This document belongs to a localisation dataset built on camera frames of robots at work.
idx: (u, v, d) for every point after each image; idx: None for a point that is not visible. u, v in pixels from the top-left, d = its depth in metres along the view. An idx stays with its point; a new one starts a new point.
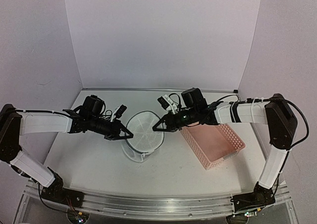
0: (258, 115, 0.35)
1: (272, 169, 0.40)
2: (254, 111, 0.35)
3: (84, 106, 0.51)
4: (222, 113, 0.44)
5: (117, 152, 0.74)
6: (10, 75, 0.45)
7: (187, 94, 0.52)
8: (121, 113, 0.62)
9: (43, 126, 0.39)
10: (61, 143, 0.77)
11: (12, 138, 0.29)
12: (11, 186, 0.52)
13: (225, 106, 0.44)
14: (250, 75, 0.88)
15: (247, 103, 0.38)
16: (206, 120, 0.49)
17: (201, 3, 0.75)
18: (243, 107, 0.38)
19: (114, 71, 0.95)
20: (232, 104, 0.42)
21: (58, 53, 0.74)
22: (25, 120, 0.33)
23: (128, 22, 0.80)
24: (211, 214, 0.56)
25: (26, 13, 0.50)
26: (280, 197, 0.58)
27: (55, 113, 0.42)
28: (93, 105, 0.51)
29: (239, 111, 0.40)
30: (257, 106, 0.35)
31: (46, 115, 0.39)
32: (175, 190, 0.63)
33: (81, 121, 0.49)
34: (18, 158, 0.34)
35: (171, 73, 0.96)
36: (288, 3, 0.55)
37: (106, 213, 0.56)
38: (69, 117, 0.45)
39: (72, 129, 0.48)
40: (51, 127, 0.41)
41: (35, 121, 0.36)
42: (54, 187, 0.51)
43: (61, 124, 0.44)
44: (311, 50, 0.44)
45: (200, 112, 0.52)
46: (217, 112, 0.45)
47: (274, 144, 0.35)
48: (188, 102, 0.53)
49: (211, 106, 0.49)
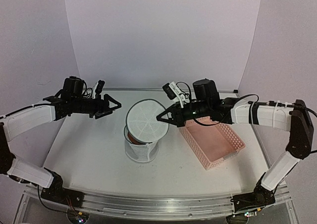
0: (279, 120, 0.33)
1: (278, 174, 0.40)
2: (276, 116, 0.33)
3: (64, 88, 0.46)
4: (240, 113, 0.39)
5: (117, 151, 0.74)
6: (10, 75, 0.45)
7: (200, 85, 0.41)
8: (101, 88, 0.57)
9: (27, 124, 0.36)
10: (60, 143, 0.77)
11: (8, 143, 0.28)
12: (11, 186, 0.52)
13: (244, 105, 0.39)
14: (250, 76, 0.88)
15: (270, 106, 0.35)
16: (219, 117, 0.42)
17: (201, 3, 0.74)
18: (265, 109, 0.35)
19: (114, 71, 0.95)
20: (252, 104, 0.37)
21: (58, 53, 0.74)
22: (8, 126, 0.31)
23: (128, 21, 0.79)
24: (211, 214, 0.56)
25: (26, 13, 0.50)
26: (280, 197, 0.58)
27: (34, 106, 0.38)
28: (74, 85, 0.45)
29: (259, 113, 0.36)
30: (281, 111, 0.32)
31: (26, 113, 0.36)
32: (175, 190, 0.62)
33: (65, 105, 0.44)
34: (14, 167, 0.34)
35: (171, 73, 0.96)
36: (288, 3, 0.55)
37: (106, 213, 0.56)
38: (51, 104, 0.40)
39: (58, 116, 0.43)
40: (37, 121, 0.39)
41: (18, 123, 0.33)
42: (55, 186, 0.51)
43: (46, 116, 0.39)
44: (311, 50, 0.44)
45: (213, 109, 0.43)
46: (234, 111, 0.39)
47: (292, 152, 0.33)
48: (200, 95, 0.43)
49: (226, 103, 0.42)
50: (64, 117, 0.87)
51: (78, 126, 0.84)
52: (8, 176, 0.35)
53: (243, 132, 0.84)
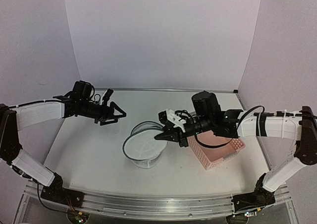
0: (289, 131, 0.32)
1: (282, 177, 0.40)
2: (285, 127, 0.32)
3: (74, 91, 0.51)
4: (247, 126, 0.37)
5: (117, 152, 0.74)
6: (10, 75, 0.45)
7: (201, 100, 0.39)
8: (108, 96, 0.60)
9: (37, 117, 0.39)
10: (60, 143, 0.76)
11: (12, 137, 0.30)
12: (11, 186, 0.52)
13: (250, 117, 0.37)
14: (250, 75, 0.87)
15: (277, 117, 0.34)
16: (225, 133, 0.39)
17: (201, 3, 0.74)
18: (273, 121, 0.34)
19: (114, 71, 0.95)
20: (258, 117, 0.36)
21: (58, 53, 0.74)
22: (19, 115, 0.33)
23: (127, 21, 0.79)
24: (211, 214, 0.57)
25: (25, 12, 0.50)
26: (281, 197, 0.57)
27: (46, 102, 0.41)
28: (82, 88, 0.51)
29: (266, 125, 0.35)
30: (290, 122, 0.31)
31: (38, 105, 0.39)
32: (175, 190, 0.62)
33: (74, 105, 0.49)
34: (19, 157, 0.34)
35: (171, 73, 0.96)
36: (288, 3, 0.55)
37: (106, 213, 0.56)
38: (62, 102, 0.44)
39: (66, 114, 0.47)
40: (46, 116, 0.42)
41: (29, 114, 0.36)
42: (55, 185, 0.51)
43: (55, 111, 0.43)
44: (311, 50, 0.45)
45: (217, 124, 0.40)
46: (240, 125, 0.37)
47: (304, 162, 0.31)
48: (201, 110, 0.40)
49: (230, 117, 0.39)
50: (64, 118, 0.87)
51: (79, 126, 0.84)
52: (12, 166, 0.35)
53: None
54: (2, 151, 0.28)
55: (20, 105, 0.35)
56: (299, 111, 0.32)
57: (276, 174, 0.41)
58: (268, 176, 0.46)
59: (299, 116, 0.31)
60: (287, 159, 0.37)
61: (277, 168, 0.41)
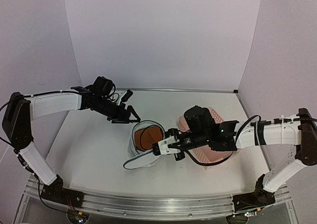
0: (288, 137, 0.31)
1: (283, 178, 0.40)
2: (285, 134, 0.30)
3: (94, 85, 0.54)
4: (245, 138, 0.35)
5: (117, 152, 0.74)
6: (10, 75, 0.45)
7: (194, 117, 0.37)
8: (127, 97, 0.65)
9: (53, 107, 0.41)
10: (60, 143, 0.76)
11: (23, 127, 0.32)
12: (11, 186, 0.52)
13: (247, 129, 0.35)
14: (250, 76, 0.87)
15: (275, 125, 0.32)
16: (223, 147, 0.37)
17: (201, 3, 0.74)
18: (272, 130, 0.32)
19: (114, 71, 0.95)
20: (255, 127, 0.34)
21: (57, 52, 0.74)
22: (33, 105, 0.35)
23: (127, 21, 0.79)
24: (211, 214, 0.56)
25: (25, 12, 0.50)
26: (281, 197, 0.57)
27: (63, 93, 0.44)
28: (104, 84, 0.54)
29: (265, 135, 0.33)
30: (290, 128, 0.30)
31: (55, 95, 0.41)
32: (176, 190, 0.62)
33: (91, 97, 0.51)
34: (27, 148, 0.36)
35: (171, 72, 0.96)
36: (288, 3, 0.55)
37: (106, 213, 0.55)
38: (79, 94, 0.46)
39: (82, 105, 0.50)
40: (62, 106, 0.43)
41: (44, 103, 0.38)
42: (54, 187, 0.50)
43: (71, 102, 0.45)
44: (311, 50, 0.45)
45: (214, 140, 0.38)
46: (238, 138, 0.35)
47: (306, 164, 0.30)
48: (195, 127, 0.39)
49: (226, 131, 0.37)
50: (64, 118, 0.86)
51: (79, 126, 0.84)
52: (18, 156, 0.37)
53: None
54: (13, 140, 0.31)
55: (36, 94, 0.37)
56: (296, 116, 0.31)
57: (276, 175, 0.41)
58: (268, 177, 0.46)
59: (297, 120, 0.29)
60: (288, 161, 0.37)
61: (278, 169, 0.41)
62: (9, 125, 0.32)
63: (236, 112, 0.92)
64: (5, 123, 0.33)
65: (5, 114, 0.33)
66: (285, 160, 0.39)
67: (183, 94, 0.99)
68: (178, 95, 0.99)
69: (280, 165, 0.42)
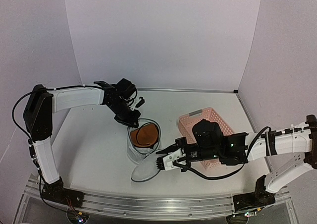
0: (299, 146, 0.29)
1: (287, 179, 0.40)
2: (296, 143, 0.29)
3: (118, 86, 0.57)
4: (257, 151, 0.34)
5: (117, 152, 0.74)
6: (10, 75, 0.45)
7: (205, 134, 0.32)
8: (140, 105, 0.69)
9: (75, 101, 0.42)
10: (61, 143, 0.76)
11: (43, 121, 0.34)
12: (11, 186, 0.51)
13: (259, 141, 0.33)
14: (250, 76, 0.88)
15: (287, 135, 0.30)
16: (233, 161, 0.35)
17: (201, 4, 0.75)
18: (284, 140, 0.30)
19: (114, 71, 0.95)
20: (267, 140, 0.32)
21: (57, 52, 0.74)
22: (56, 98, 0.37)
23: (128, 21, 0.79)
24: (211, 214, 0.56)
25: (26, 12, 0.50)
26: (280, 197, 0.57)
27: (85, 87, 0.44)
28: (127, 86, 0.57)
29: (277, 145, 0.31)
30: (301, 138, 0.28)
31: (77, 90, 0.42)
32: (175, 190, 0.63)
33: (114, 93, 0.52)
34: (43, 141, 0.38)
35: (171, 72, 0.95)
36: (288, 3, 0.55)
37: (106, 213, 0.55)
38: (102, 88, 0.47)
39: (104, 99, 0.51)
40: (84, 100, 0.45)
41: (66, 97, 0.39)
42: (55, 187, 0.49)
43: (93, 97, 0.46)
44: (310, 50, 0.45)
45: (225, 154, 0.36)
46: (249, 152, 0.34)
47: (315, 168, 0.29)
48: (205, 142, 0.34)
49: (236, 145, 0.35)
50: (64, 118, 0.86)
51: (78, 127, 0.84)
52: (31, 147, 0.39)
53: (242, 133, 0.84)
54: (34, 131, 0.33)
55: (58, 88, 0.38)
56: (305, 124, 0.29)
57: (281, 176, 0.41)
58: (271, 179, 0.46)
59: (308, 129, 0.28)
60: (295, 163, 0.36)
61: (282, 171, 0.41)
62: (30, 116, 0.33)
63: (236, 112, 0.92)
64: (26, 114, 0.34)
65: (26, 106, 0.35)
66: (290, 162, 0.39)
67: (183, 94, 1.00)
68: (178, 95, 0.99)
69: (284, 166, 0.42)
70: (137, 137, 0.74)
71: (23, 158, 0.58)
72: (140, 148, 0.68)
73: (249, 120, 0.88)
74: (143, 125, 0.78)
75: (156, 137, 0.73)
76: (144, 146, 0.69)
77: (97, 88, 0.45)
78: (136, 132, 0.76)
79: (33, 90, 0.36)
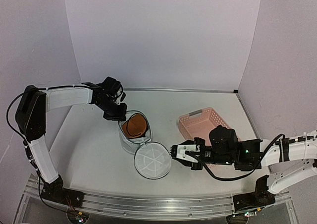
0: (311, 154, 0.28)
1: (292, 181, 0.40)
2: (308, 151, 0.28)
3: (104, 84, 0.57)
4: (272, 158, 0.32)
5: (117, 152, 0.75)
6: (10, 75, 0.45)
7: (222, 141, 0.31)
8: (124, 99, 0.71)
9: (65, 100, 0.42)
10: (61, 143, 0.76)
11: (36, 119, 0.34)
12: (10, 186, 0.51)
13: (273, 148, 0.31)
14: (250, 76, 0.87)
15: (299, 143, 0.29)
16: (247, 168, 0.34)
17: (201, 4, 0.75)
18: (296, 149, 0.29)
19: (114, 71, 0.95)
20: (281, 147, 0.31)
21: (57, 52, 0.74)
22: (48, 97, 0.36)
23: (128, 22, 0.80)
24: (211, 214, 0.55)
25: (26, 12, 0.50)
26: (281, 197, 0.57)
27: (75, 87, 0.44)
28: (113, 84, 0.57)
29: (290, 153, 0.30)
30: (314, 145, 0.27)
31: (67, 90, 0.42)
32: (175, 190, 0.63)
33: (102, 92, 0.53)
34: (38, 140, 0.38)
35: (171, 72, 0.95)
36: (288, 3, 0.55)
37: (106, 213, 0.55)
38: (90, 88, 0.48)
39: (93, 99, 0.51)
40: (74, 100, 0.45)
41: (58, 96, 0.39)
42: (55, 186, 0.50)
43: (82, 96, 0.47)
44: (310, 50, 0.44)
45: (239, 160, 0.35)
46: (264, 158, 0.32)
47: None
48: (221, 148, 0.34)
49: (250, 151, 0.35)
50: (64, 117, 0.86)
51: (79, 127, 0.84)
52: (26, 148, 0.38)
53: (242, 132, 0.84)
54: (28, 129, 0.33)
55: (50, 87, 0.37)
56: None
57: (286, 178, 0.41)
58: (275, 179, 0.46)
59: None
60: (303, 167, 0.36)
61: (288, 173, 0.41)
62: (23, 116, 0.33)
63: (236, 112, 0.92)
64: (18, 115, 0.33)
65: (18, 106, 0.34)
66: (297, 165, 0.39)
67: (183, 94, 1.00)
68: (177, 95, 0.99)
69: (290, 168, 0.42)
70: (128, 129, 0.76)
71: (23, 158, 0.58)
72: (134, 139, 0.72)
73: (249, 120, 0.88)
74: (131, 117, 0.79)
75: (145, 125, 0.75)
76: (137, 136, 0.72)
77: (87, 88, 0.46)
78: (126, 124, 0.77)
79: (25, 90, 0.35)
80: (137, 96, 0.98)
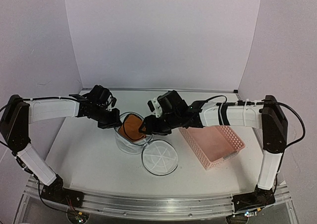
0: (249, 118, 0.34)
1: (270, 172, 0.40)
2: (246, 114, 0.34)
3: (91, 93, 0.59)
4: (210, 115, 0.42)
5: (117, 152, 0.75)
6: (11, 75, 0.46)
7: (164, 98, 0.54)
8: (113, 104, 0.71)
9: (50, 112, 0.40)
10: (61, 143, 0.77)
11: (20, 130, 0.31)
12: (11, 186, 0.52)
13: (212, 108, 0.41)
14: (250, 76, 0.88)
15: (239, 107, 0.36)
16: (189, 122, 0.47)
17: (201, 3, 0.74)
18: (234, 110, 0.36)
19: (114, 71, 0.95)
20: (220, 106, 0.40)
21: (57, 52, 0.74)
22: (32, 108, 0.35)
23: (128, 22, 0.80)
24: (211, 214, 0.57)
25: (26, 13, 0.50)
26: (280, 197, 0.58)
27: (61, 99, 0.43)
28: (101, 93, 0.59)
29: (228, 114, 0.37)
30: (249, 109, 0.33)
31: (53, 101, 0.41)
32: (175, 190, 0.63)
33: (89, 105, 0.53)
34: (26, 150, 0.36)
35: (170, 72, 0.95)
36: (288, 3, 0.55)
37: (106, 213, 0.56)
38: (77, 101, 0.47)
39: (79, 112, 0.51)
40: (60, 112, 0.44)
41: (42, 108, 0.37)
42: (54, 187, 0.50)
43: (68, 109, 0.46)
44: (310, 50, 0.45)
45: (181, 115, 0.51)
46: (203, 113, 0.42)
47: (268, 148, 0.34)
48: (167, 107, 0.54)
49: (193, 107, 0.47)
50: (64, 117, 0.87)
51: (79, 127, 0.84)
52: (17, 158, 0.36)
53: (242, 133, 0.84)
54: (10, 141, 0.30)
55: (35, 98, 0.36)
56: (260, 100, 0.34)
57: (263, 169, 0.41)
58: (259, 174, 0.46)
59: (260, 104, 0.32)
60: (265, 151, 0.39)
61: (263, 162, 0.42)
62: (5, 128, 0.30)
63: None
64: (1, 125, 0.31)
65: (2, 116, 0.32)
66: None
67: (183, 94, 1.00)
68: None
69: None
70: (127, 132, 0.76)
71: None
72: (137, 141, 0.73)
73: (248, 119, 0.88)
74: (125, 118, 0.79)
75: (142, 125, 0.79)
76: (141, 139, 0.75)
77: (73, 101, 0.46)
78: (123, 127, 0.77)
79: (8, 101, 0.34)
80: (137, 96, 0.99)
